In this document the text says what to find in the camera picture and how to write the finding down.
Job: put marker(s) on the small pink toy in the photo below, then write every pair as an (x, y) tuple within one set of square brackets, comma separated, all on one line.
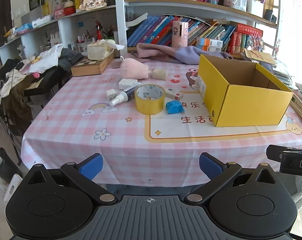
[(36, 75)]

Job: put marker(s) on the row of blue picture books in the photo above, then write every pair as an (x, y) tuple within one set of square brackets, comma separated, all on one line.
[(151, 30)]

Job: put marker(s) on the orange blue white carton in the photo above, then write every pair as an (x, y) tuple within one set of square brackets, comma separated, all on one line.
[(209, 49), (209, 42)]

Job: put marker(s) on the blue packet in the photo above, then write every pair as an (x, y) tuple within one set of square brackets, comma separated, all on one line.
[(23, 28)]

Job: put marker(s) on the cream tissue pack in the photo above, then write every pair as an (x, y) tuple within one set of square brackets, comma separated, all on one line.
[(98, 51)]

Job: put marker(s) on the white flat box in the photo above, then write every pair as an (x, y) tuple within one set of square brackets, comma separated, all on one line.
[(42, 22)]

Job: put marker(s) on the pink and purple cloth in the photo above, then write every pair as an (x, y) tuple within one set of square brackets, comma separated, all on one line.
[(163, 53)]

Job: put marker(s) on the cups of pens and brushes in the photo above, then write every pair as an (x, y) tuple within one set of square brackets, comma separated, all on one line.
[(84, 38)]

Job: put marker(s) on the small white carton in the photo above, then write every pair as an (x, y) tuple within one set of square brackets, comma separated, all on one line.
[(174, 93)]

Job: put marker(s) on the white side shelf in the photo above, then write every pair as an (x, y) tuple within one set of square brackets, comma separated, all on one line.
[(64, 28)]

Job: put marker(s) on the white storage container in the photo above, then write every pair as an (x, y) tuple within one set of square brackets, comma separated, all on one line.
[(254, 7)]

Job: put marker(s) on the pile of papers and books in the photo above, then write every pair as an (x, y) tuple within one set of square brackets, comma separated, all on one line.
[(283, 72)]

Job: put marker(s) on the yellow cardboard box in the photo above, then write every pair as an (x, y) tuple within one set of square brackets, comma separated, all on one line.
[(250, 105)]

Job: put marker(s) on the white plastic object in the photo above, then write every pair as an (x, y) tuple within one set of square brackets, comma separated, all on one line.
[(12, 187)]

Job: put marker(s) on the brown paper envelopes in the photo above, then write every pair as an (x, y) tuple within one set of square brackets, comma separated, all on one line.
[(259, 55)]

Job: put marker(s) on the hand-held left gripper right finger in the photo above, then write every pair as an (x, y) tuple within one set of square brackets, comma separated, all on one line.
[(210, 165)]

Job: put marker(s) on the white printed t-shirt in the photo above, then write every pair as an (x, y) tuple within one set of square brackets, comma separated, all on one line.
[(47, 58)]

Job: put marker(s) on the white charger plug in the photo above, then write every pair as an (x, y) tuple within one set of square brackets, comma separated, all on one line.
[(112, 94)]

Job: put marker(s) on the black trash bin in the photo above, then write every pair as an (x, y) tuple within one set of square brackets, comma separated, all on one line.
[(2, 166)]

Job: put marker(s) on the blue wrapper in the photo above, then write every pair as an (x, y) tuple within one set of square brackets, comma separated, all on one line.
[(174, 107)]

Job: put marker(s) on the black side table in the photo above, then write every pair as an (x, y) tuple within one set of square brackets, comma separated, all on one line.
[(50, 80)]

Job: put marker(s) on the white spray bottle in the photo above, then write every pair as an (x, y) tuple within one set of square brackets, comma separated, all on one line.
[(126, 95)]

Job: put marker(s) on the clear packing tape roll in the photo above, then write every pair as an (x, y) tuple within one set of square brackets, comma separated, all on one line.
[(149, 103)]

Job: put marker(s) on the white power adapter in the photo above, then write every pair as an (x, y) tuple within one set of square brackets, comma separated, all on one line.
[(127, 83)]

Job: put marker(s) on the red apple-shaped jar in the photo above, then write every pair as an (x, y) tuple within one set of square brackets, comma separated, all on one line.
[(69, 9)]

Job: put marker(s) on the wooden chessboard box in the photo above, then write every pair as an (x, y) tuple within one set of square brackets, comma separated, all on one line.
[(87, 68)]

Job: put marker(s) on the brown garment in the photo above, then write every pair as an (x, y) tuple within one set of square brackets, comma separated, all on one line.
[(17, 105)]

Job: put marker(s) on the row of red thick books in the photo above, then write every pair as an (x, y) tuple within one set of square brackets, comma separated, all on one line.
[(237, 40)]

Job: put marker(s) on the pink plush pouch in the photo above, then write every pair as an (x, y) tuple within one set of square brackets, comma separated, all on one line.
[(134, 68)]

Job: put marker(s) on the colourful paper ornament bunch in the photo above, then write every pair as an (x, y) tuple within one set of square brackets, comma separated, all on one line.
[(255, 42)]

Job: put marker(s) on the pink tin box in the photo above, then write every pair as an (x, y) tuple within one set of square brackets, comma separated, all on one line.
[(58, 13)]

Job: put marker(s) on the cream rectangular block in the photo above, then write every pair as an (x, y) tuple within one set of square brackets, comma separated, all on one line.
[(160, 74)]

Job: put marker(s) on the pink cylindrical gadget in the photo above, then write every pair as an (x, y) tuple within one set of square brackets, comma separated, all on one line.
[(180, 35)]

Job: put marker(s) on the dark grey garment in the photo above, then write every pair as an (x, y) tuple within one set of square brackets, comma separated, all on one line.
[(69, 58)]

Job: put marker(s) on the black picture frame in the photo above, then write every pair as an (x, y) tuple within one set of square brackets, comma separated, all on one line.
[(36, 3)]

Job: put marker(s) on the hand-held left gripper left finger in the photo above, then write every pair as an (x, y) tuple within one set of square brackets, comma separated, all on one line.
[(91, 167)]

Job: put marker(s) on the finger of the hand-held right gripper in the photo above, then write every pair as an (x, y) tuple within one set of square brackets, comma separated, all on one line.
[(274, 153)]

